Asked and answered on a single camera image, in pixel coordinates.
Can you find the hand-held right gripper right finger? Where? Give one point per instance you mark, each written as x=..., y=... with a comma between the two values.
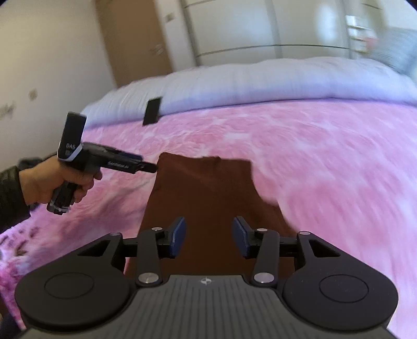
x=240, y=237

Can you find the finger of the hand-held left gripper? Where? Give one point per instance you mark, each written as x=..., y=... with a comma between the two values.
x=146, y=168

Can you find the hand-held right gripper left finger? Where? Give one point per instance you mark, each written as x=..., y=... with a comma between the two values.
x=178, y=237

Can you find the brown garment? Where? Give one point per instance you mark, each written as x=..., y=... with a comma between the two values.
x=202, y=192

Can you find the person's left forearm black sleeve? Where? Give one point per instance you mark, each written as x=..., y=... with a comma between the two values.
x=9, y=198

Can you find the person's left hand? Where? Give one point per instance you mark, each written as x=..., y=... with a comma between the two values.
x=42, y=179

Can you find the black phone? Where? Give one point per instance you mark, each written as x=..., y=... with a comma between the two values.
x=152, y=111

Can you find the pink floral blanket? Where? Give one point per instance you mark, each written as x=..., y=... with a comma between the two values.
x=325, y=163

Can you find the wooden door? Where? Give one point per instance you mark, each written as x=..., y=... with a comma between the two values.
x=136, y=39

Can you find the pale lilac duvet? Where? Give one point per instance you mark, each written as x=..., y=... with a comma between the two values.
x=260, y=81

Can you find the white wardrobe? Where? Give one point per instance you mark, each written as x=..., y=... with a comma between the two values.
x=254, y=26

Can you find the white shelf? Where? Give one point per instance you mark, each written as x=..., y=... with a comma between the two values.
x=358, y=32

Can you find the grey patterned pillow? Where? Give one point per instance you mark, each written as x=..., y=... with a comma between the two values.
x=395, y=52

